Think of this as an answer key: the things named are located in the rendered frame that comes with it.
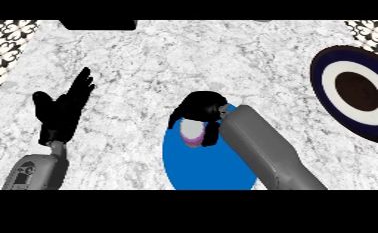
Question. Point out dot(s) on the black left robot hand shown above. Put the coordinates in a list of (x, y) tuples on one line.
[(59, 113)]

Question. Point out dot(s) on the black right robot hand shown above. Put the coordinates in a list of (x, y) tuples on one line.
[(202, 105)]

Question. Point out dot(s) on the pale can with pink rim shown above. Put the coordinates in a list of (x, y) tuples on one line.
[(192, 132)]

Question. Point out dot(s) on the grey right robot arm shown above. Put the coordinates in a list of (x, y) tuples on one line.
[(266, 150)]

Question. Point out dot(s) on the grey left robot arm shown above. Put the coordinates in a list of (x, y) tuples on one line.
[(34, 172)]

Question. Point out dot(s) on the blue plate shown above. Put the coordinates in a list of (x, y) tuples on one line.
[(207, 167)]

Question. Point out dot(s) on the navy white and brown plate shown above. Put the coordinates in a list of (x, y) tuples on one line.
[(351, 90)]

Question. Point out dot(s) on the black appliance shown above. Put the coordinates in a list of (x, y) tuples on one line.
[(98, 24)]

